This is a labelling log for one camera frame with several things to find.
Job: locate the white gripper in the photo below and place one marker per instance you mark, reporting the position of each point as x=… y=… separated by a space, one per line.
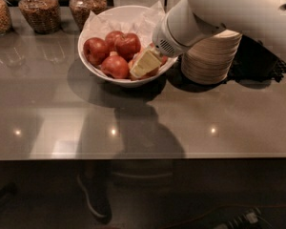
x=166 y=39

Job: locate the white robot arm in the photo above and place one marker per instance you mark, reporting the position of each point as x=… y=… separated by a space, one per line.
x=192 y=21

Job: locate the dark red apple top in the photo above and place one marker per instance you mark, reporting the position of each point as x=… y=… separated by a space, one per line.
x=127 y=45

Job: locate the white paper bowl liner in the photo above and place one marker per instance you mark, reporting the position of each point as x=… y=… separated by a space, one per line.
x=137 y=19

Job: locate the red apple front left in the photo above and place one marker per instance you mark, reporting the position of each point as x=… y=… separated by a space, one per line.
x=115 y=66

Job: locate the red apple back middle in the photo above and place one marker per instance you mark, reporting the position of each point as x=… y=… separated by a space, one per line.
x=111 y=38

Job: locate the white ceramic bowl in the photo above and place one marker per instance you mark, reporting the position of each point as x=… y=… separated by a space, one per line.
x=128 y=83

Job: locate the red apple far left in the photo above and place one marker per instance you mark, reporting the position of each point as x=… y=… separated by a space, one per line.
x=96 y=50

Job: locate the front stack of paper bowls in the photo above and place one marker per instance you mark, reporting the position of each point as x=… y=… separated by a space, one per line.
x=208 y=61

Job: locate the right glass cereal jar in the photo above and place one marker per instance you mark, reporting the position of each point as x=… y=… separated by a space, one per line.
x=81 y=9

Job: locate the black cutlery organizer tray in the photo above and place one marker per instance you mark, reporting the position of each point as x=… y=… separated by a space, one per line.
x=254 y=62

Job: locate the middle glass cereal jar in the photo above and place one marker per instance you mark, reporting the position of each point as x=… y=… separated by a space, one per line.
x=42 y=15

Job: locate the dark shoe under table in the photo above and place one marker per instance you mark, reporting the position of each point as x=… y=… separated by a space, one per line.
x=92 y=182

